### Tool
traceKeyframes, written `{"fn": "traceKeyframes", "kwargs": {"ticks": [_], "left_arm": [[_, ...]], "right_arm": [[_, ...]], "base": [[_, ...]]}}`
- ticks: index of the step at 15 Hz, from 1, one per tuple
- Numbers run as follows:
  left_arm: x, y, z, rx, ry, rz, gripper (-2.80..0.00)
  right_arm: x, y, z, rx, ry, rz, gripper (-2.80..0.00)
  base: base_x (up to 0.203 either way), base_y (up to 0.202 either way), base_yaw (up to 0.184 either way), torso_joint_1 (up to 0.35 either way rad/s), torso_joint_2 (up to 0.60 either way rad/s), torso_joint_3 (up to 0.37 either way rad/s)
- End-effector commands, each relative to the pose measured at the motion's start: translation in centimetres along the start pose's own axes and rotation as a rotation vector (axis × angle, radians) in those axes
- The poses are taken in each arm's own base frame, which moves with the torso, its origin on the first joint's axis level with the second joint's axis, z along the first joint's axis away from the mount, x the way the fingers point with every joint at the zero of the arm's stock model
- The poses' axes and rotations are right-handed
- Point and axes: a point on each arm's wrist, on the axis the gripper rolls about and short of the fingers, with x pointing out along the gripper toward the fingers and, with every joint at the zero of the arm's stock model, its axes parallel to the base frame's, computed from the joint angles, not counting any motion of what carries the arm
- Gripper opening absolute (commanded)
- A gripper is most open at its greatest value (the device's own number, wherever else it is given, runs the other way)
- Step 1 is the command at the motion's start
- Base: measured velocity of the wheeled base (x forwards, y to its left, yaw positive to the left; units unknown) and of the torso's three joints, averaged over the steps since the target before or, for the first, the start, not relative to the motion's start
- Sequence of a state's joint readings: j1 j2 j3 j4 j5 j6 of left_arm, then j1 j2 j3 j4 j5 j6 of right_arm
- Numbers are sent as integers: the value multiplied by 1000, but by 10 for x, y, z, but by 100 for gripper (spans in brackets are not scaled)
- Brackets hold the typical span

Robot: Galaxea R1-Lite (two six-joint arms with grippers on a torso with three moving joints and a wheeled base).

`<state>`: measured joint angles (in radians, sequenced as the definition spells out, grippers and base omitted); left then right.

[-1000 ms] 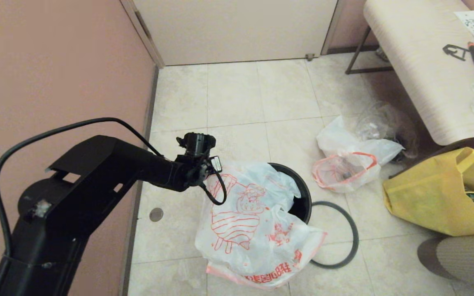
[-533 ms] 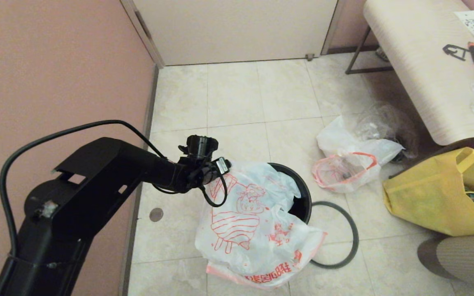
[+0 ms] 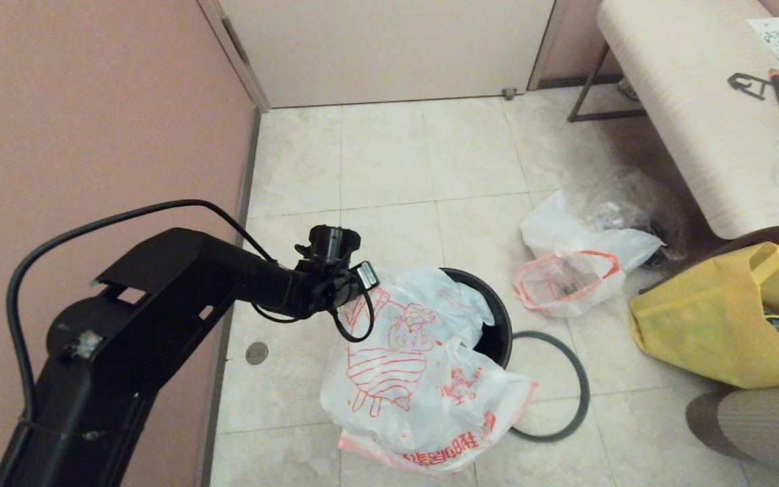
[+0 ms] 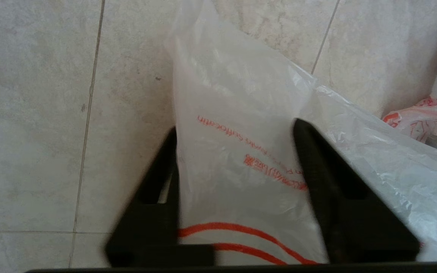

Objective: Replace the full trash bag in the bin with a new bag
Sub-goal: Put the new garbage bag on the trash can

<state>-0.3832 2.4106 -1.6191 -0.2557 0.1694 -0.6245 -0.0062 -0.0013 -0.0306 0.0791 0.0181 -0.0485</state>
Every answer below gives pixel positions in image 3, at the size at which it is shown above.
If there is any grey wall baseboard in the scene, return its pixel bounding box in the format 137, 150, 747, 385
193, 108, 262, 487

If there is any black trash bin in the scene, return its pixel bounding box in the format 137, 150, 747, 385
438, 268, 514, 370

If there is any beige bench with metal legs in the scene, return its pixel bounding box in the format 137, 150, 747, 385
568, 0, 779, 241

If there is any yellow fabric tote bag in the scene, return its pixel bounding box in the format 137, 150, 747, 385
629, 241, 779, 390

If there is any clear bag with black items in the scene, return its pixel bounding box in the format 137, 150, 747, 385
582, 167, 692, 266

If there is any white door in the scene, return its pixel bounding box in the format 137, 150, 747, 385
217, 0, 557, 110

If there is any black bin rim ring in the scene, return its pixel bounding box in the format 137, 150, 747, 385
506, 329, 592, 443

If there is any white red-print trash bag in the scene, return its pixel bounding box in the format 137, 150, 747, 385
319, 266, 538, 476
513, 189, 667, 318

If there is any beige ribbed bin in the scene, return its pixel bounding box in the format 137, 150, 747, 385
685, 381, 779, 475

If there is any black metal hook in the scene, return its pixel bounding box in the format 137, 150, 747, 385
726, 72, 773, 103

